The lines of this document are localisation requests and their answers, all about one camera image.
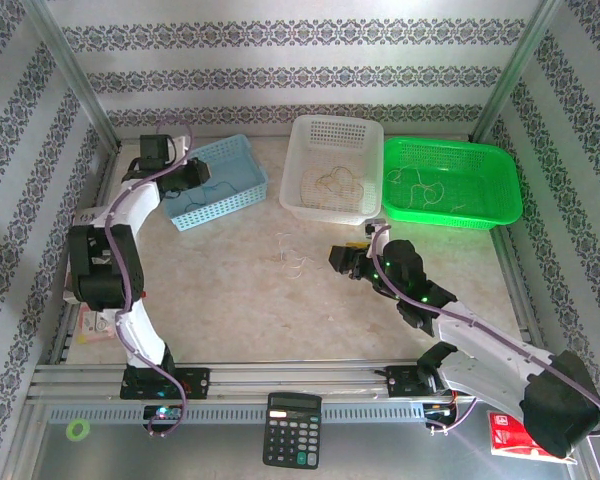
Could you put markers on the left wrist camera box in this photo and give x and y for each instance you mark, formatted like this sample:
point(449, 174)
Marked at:
point(181, 150)

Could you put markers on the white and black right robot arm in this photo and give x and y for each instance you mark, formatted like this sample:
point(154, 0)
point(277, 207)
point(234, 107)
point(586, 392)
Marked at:
point(560, 405)

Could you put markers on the green plastic basket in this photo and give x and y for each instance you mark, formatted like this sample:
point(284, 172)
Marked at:
point(480, 170)

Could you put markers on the small circuit board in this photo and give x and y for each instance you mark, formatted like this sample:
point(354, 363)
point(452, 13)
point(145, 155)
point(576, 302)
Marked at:
point(162, 412)
point(437, 410)

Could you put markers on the aluminium frame post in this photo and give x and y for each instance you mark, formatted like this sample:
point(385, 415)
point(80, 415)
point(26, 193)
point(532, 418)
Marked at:
point(72, 70)
point(520, 70)

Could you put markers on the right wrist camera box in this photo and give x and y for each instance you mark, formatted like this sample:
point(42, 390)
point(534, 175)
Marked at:
point(371, 227)

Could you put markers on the aluminium mounting rail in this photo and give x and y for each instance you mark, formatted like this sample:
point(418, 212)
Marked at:
point(290, 375)

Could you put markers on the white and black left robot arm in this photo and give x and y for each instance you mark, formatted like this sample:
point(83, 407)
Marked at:
point(105, 270)

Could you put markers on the light blue plastic basket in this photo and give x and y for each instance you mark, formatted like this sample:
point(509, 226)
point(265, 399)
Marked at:
point(235, 165)

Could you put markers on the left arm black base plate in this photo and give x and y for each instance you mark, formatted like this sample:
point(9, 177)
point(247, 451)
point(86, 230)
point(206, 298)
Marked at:
point(195, 382)

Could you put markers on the aluminium side rail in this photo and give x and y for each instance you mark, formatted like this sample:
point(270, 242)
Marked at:
point(105, 175)
point(507, 265)

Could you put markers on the pink card packet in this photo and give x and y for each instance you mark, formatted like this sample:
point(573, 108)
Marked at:
point(95, 325)

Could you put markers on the paperback book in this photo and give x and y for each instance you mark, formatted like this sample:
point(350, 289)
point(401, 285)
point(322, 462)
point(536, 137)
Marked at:
point(87, 216)

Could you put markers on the white plastic basket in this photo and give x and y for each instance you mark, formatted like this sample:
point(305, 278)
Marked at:
point(330, 145)

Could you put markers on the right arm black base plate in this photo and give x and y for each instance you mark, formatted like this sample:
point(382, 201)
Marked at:
point(400, 382)

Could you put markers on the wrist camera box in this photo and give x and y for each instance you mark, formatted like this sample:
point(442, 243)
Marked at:
point(371, 227)
point(181, 150)

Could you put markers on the red foil packet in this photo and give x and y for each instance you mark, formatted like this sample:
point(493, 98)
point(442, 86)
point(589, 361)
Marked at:
point(505, 435)

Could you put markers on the black desk calculator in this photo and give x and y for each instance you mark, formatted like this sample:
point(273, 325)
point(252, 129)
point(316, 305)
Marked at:
point(292, 435)

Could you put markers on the green tape roll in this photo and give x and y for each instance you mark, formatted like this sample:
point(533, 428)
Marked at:
point(69, 430)

